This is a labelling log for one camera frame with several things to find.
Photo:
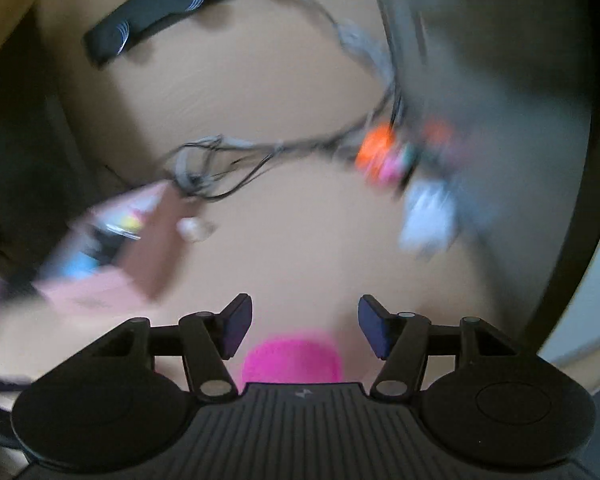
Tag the pink cardboard box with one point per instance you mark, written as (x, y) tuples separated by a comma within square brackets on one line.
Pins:
[(145, 260)]

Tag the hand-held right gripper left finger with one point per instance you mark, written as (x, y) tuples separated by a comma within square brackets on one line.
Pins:
[(237, 322)]

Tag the computer case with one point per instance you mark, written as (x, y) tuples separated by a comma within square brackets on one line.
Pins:
[(505, 60)]

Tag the pink toy net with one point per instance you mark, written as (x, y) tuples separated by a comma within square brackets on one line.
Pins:
[(290, 360)]

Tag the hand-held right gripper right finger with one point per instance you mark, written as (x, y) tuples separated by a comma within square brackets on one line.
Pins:
[(372, 325)]

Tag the orange and pink toy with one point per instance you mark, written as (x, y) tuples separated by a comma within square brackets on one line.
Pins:
[(377, 150)]

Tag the black power strip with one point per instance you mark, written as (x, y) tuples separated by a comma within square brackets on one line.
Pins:
[(145, 15)]

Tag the small pale object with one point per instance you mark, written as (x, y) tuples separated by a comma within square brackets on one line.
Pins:
[(195, 229)]

